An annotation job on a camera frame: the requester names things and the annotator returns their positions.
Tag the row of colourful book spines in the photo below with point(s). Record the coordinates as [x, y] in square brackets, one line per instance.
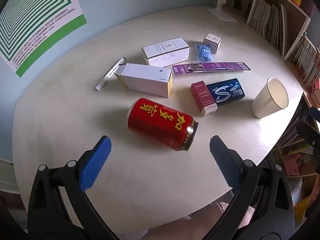
[305, 60]

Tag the person's pink clothing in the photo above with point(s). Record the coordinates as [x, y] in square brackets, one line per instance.
[225, 210]

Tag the red drink can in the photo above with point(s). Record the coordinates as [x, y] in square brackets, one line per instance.
[157, 122]

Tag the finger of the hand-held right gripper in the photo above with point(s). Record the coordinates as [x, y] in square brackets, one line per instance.
[314, 113]
[306, 135]

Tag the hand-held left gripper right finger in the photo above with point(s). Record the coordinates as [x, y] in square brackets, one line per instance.
[225, 165]

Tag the dark red small box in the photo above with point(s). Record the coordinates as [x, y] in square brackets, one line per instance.
[203, 97]

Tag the wooden bookshelf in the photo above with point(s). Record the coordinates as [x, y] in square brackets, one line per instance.
[297, 27]

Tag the white paper cup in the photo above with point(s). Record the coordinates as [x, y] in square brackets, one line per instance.
[265, 102]

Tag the yellow pillow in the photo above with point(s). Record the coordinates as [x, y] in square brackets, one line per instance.
[302, 210]

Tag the white box with line drawing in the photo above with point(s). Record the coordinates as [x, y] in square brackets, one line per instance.
[165, 51]

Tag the crumpled blue plastic bag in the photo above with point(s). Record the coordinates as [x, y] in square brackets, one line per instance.
[203, 52]

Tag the green striped wall poster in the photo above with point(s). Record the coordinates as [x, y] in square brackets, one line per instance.
[37, 17]

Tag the white box with yellow sides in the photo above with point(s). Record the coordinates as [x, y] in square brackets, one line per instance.
[145, 80]

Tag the pink plastic basket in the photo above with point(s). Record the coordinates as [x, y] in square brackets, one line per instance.
[292, 165]

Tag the stacked red books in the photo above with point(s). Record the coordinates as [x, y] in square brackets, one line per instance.
[315, 92]

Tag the purple toothbrush package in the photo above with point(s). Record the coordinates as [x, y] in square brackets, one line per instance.
[225, 66]

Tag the row of thin pale books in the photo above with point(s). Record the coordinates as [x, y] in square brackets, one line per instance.
[265, 20]

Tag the small white cube box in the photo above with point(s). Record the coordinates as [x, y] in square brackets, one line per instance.
[212, 42]

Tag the white marker pen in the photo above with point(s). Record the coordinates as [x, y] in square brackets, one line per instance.
[110, 73]

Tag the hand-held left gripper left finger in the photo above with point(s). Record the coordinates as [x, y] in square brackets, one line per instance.
[96, 165]

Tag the white desk lamp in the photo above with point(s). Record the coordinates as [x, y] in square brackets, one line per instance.
[223, 15]

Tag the blue chewing gum box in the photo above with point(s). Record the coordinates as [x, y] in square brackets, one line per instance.
[227, 91]

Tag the pile of low shelf books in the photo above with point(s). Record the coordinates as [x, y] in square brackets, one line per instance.
[292, 142]

